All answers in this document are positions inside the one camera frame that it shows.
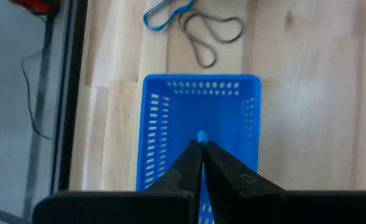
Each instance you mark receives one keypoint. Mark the blue plastic basket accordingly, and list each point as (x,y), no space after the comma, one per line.
(220,109)

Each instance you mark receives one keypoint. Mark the black rubber band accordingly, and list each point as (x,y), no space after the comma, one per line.
(207,66)

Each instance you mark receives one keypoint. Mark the red and black object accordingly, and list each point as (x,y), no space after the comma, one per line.
(36,4)

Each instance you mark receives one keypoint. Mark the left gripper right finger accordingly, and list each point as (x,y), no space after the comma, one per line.
(248,199)

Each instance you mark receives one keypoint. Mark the blue rubber band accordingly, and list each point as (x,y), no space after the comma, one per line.
(202,137)
(146,21)

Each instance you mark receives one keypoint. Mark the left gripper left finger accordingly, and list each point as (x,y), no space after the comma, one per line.
(170,199)

